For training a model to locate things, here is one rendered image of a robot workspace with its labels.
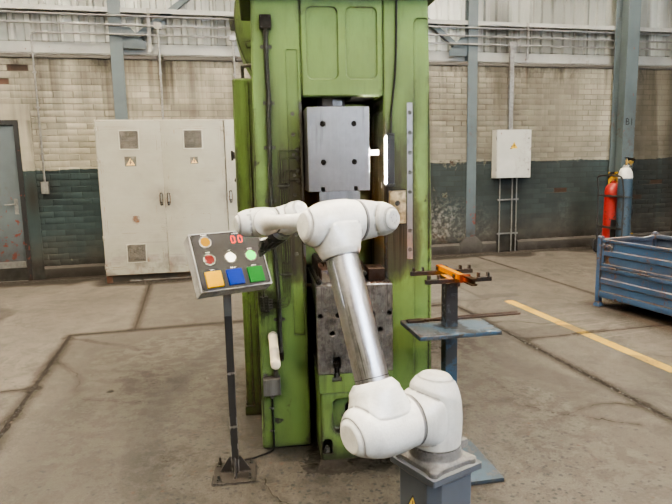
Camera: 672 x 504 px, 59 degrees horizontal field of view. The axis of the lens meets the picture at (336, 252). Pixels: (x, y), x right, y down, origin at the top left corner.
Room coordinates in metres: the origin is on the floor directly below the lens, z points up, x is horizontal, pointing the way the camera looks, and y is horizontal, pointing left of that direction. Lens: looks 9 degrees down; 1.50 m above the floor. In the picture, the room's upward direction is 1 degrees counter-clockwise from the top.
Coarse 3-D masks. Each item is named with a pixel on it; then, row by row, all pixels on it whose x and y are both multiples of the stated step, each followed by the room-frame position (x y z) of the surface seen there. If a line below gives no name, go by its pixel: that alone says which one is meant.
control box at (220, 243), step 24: (192, 240) 2.60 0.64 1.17; (216, 240) 2.65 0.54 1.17; (240, 240) 2.71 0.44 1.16; (192, 264) 2.57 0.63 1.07; (216, 264) 2.59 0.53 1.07; (240, 264) 2.64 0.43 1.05; (264, 264) 2.70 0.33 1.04; (216, 288) 2.53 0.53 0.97; (240, 288) 2.59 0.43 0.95; (264, 288) 2.70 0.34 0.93
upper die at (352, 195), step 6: (312, 192) 3.19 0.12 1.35; (318, 192) 2.88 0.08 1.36; (324, 192) 2.85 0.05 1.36; (330, 192) 2.86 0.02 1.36; (336, 192) 2.86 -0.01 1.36; (342, 192) 2.86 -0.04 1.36; (348, 192) 2.87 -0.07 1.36; (354, 192) 2.87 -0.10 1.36; (312, 198) 3.20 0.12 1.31; (318, 198) 2.89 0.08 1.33; (324, 198) 2.85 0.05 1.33; (330, 198) 2.86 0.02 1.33; (336, 198) 2.86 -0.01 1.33; (342, 198) 2.86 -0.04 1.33; (348, 198) 2.87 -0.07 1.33; (354, 198) 2.87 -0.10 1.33; (312, 204) 3.21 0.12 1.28
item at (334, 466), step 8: (312, 448) 2.95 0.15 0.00; (312, 456) 2.86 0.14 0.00; (312, 464) 2.78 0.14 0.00; (320, 464) 2.77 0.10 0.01; (328, 464) 2.77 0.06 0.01; (336, 464) 2.77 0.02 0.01; (344, 464) 2.77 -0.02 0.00; (352, 464) 2.77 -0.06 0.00; (360, 464) 2.77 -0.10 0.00; (368, 464) 2.76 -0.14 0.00; (376, 464) 2.76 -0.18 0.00; (384, 464) 2.76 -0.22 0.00; (392, 464) 2.76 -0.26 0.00; (312, 472) 2.70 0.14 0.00; (320, 472) 2.70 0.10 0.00; (328, 472) 2.70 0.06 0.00; (336, 472) 2.70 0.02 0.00; (344, 472) 2.70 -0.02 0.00
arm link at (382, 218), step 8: (360, 200) 1.82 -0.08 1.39; (368, 200) 1.84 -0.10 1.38; (368, 208) 1.80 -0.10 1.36; (376, 208) 1.81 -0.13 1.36; (384, 208) 1.80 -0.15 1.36; (392, 208) 1.81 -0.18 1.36; (368, 216) 1.78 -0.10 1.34; (376, 216) 1.79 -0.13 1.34; (384, 216) 1.78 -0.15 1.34; (392, 216) 1.80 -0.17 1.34; (368, 224) 1.78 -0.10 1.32; (376, 224) 1.79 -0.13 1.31; (384, 224) 1.78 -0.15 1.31; (392, 224) 1.79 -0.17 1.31; (368, 232) 1.79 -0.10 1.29; (376, 232) 1.81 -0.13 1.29; (384, 232) 1.80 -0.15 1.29
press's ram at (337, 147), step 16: (304, 112) 2.96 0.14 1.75; (320, 112) 2.85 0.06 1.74; (336, 112) 2.86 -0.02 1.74; (352, 112) 2.87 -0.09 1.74; (368, 112) 2.88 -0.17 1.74; (304, 128) 2.98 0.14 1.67; (320, 128) 2.85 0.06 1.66; (336, 128) 2.86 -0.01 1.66; (352, 128) 2.87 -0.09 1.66; (368, 128) 2.88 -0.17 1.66; (304, 144) 3.01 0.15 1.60; (320, 144) 2.85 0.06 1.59; (336, 144) 2.86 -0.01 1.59; (352, 144) 2.87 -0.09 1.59; (368, 144) 2.88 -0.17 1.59; (304, 160) 3.04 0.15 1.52; (320, 160) 2.85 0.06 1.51; (336, 160) 2.86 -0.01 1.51; (352, 160) 2.88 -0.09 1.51; (368, 160) 2.88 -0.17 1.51; (304, 176) 3.07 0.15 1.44; (320, 176) 2.85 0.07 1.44; (336, 176) 2.86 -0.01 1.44; (352, 176) 2.87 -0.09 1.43; (368, 176) 2.88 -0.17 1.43
